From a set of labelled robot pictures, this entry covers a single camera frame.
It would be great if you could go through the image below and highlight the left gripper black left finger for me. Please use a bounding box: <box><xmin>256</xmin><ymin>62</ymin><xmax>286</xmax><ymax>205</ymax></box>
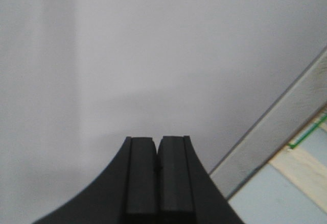
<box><xmin>36</xmin><ymin>137</ymin><xmax>158</xmax><ymax>223</ymax></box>

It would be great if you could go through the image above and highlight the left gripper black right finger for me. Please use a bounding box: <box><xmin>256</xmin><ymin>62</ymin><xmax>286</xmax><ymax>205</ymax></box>
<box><xmin>158</xmin><ymin>136</ymin><xmax>243</xmax><ymax>223</ymax></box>

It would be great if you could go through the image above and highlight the white frame beam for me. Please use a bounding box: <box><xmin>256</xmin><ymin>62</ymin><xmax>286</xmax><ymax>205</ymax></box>
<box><xmin>211</xmin><ymin>48</ymin><xmax>326</xmax><ymax>199</ymax></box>

